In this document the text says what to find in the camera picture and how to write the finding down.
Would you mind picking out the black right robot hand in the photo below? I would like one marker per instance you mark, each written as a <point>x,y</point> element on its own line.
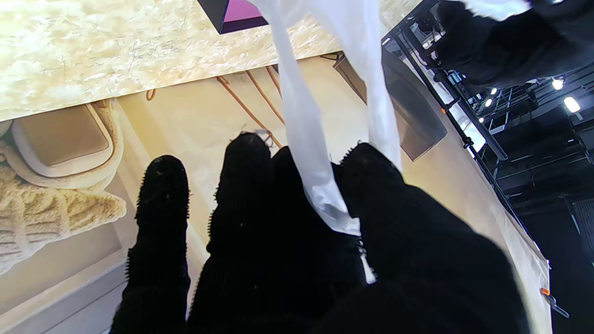
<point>287,260</point>

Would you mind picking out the tan plain cushion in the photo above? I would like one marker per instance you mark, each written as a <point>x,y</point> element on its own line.
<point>60,134</point>

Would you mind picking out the black backdrop frame pole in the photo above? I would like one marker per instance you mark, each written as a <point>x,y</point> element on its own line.
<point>468,130</point>

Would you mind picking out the black gift box pink inside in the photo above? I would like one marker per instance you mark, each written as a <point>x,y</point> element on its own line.
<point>236,14</point>

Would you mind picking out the knitted beige cushion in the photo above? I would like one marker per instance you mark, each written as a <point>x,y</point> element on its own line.
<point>41,218</point>

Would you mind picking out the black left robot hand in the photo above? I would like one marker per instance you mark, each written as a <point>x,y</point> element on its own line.
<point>506,46</point>

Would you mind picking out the white plastic bag orange print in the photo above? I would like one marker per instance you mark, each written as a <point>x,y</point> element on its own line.
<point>311,139</point>

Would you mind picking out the tripod floor lamp white shade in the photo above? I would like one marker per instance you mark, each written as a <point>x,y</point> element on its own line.
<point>250,106</point>

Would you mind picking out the black flat television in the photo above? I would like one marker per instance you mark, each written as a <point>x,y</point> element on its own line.
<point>408,111</point>

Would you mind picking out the bright ceiling spot light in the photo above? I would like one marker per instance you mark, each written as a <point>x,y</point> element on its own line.
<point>571,104</point>
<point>557,84</point>

